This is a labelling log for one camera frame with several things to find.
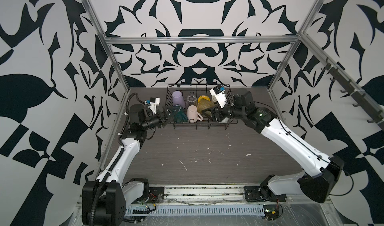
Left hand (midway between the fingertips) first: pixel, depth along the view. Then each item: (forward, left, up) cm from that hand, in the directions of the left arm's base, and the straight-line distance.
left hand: (177, 110), depth 74 cm
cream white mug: (+6, -28, -20) cm, 35 cm away
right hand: (-2, -15, +5) cm, 15 cm away
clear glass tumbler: (+21, -8, -16) cm, 27 cm away
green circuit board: (-40, -43, -28) cm, 65 cm away
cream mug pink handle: (+8, -8, -15) cm, 19 cm away
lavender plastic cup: (+19, +1, -14) cm, 24 cm away
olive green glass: (-2, -12, +7) cm, 14 cm away
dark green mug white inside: (+10, 0, -18) cm, 20 cm away
